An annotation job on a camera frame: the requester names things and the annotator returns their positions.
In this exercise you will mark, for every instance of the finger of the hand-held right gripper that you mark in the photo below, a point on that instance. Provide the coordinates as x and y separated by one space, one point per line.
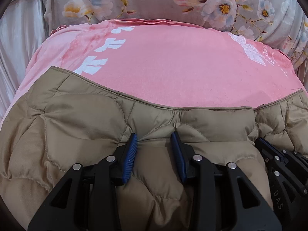
297 157
268 145

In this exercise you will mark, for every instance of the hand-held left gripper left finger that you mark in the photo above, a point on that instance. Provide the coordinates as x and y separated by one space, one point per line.
131 154

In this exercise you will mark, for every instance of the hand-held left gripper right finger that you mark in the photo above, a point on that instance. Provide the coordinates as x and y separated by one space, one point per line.
178 156

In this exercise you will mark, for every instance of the khaki quilted jacket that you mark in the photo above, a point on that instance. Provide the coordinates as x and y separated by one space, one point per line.
72 125

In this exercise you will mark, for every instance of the pink printed blanket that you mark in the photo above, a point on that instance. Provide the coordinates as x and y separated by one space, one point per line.
180 72

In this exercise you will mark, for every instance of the grey floral quilt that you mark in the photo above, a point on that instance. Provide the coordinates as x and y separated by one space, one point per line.
149 0

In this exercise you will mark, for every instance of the white satin curtain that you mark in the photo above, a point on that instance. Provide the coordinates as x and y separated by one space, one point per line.
19 41

